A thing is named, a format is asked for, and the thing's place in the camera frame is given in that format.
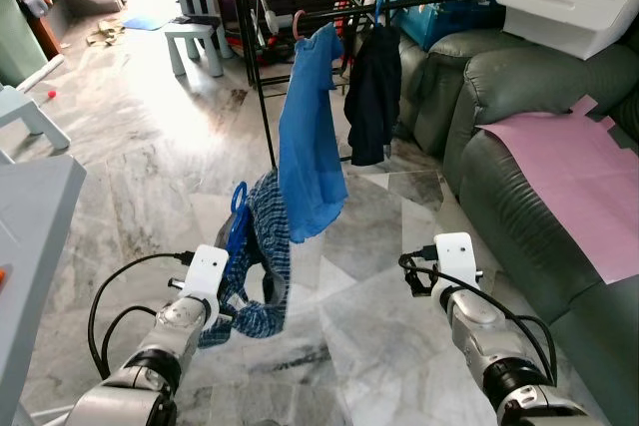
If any blue checked garment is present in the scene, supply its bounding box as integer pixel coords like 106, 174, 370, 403
197, 171, 294, 350

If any blue plastic hanger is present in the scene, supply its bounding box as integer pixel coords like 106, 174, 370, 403
224, 181, 257, 292
371, 0, 392, 33

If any pink hanger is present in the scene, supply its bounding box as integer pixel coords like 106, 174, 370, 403
292, 9, 314, 40

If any grey-green leather sofa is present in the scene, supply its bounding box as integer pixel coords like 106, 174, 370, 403
397, 27, 639, 426

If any blue shirt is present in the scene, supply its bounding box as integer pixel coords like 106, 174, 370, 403
277, 21, 349, 245

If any navy garment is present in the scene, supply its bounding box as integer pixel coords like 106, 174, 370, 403
343, 23, 404, 169

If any pink sheet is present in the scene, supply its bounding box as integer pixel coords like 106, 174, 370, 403
476, 96, 639, 286

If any blue floor mat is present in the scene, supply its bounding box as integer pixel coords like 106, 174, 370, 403
118, 14, 163, 32

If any grey folding table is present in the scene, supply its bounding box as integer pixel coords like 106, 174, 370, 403
0, 154, 89, 417

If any beige cloth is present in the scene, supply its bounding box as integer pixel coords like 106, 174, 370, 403
84, 17, 128, 48

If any white paper roll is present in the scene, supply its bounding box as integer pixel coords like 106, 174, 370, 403
14, 54, 67, 91

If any green laundry basket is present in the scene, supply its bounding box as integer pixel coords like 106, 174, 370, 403
0, 0, 48, 90

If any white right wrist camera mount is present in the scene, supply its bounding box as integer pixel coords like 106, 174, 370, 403
431, 232, 479, 290

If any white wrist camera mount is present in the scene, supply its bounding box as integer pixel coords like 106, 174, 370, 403
182, 243, 230, 300
431, 232, 479, 290

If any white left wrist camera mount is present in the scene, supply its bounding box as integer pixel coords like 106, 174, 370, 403
182, 243, 230, 300

